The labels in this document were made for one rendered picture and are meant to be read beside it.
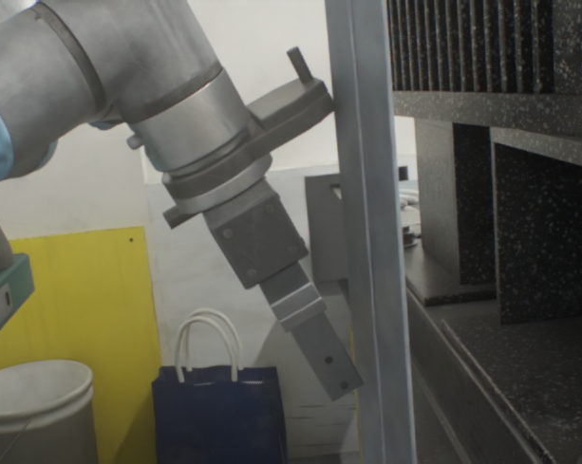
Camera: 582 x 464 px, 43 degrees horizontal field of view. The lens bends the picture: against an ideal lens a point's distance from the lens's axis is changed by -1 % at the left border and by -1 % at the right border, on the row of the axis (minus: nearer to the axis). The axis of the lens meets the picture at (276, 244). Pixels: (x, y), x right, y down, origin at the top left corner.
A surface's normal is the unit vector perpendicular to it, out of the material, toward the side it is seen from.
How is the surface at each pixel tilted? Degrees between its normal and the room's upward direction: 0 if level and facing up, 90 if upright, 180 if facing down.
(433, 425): 0
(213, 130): 92
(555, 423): 0
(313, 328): 124
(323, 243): 90
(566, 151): 90
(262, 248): 97
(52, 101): 110
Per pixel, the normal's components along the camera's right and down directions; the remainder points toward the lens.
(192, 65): 0.64, 0.01
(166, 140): -0.27, 0.54
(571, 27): -0.98, 0.14
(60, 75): 0.52, 0.23
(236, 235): 0.22, 0.33
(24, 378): 0.37, 0.12
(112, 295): 0.04, 0.17
